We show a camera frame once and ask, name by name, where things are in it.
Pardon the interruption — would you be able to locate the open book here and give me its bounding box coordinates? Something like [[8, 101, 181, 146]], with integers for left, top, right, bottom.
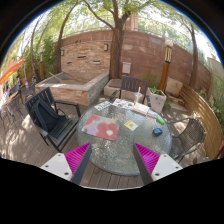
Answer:
[[132, 103, 149, 116]]

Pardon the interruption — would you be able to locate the dark green patio chair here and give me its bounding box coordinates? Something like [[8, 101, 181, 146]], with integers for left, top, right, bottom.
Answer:
[[25, 87, 81, 152]]

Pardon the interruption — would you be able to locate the round glass patio table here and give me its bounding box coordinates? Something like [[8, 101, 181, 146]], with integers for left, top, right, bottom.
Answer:
[[77, 105, 172, 176]]

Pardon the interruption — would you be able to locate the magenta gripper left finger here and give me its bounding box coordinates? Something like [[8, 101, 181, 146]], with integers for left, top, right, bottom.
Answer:
[[41, 143, 92, 185]]

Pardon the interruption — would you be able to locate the floral red placemat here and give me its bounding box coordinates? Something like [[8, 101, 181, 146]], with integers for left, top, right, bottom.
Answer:
[[81, 114, 120, 141]]

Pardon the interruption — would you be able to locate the curved wooden bench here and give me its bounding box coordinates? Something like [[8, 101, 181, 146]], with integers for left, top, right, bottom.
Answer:
[[180, 84, 223, 159]]

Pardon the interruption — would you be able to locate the wicker metal chair right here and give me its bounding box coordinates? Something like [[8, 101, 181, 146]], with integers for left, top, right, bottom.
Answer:
[[168, 117, 205, 163]]

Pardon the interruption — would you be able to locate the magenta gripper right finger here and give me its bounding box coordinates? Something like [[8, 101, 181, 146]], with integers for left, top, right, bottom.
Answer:
[[133, 143, 182, 185]]

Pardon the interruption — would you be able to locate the plastic cup with straw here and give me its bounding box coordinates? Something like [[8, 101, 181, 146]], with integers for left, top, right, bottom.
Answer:
[[134, 87, 142, 104]]

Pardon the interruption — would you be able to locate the central tree trunk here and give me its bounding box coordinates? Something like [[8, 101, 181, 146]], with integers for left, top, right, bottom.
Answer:
[[110, 28, 123, 79]]

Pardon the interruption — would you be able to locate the yellow square coaster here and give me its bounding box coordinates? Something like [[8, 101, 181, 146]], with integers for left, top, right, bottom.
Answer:
[[124, 120, 138, 131]]

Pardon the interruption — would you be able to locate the orange patio umbrella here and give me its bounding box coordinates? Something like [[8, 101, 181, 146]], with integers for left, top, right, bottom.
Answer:
[[0, 59, 25, 84]]

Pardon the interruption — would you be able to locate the dark wooden far chair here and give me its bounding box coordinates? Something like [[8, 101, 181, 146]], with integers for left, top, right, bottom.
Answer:
[[110, 76, 148, 100]]

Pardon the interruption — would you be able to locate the illustrated magazine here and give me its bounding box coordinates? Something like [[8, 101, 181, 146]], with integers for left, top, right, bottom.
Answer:
[[113, 99, 134, 109]]

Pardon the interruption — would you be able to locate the black and white paper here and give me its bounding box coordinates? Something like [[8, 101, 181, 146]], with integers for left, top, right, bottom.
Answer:
[[94, 101, 111, 111]]

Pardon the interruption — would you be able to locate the black backpack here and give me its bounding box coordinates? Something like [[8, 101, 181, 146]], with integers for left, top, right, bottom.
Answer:
[[32, 99, 64, 132]]

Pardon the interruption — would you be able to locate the green cylindrical bottle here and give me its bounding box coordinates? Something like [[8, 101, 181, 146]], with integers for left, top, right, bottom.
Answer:
[[156, 116, 166, 125]]

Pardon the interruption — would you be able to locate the stone raised fountain basin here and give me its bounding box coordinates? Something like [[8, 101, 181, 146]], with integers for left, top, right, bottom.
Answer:
[[35, 72, 109, 106]]

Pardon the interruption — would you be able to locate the wooden lamp post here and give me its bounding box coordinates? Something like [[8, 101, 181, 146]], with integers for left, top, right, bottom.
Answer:
[[158, 39, 173, 92]]

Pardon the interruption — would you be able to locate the white planter pot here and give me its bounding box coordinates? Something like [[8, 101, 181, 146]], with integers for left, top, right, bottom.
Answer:
[[149, 89, 167, 113]]

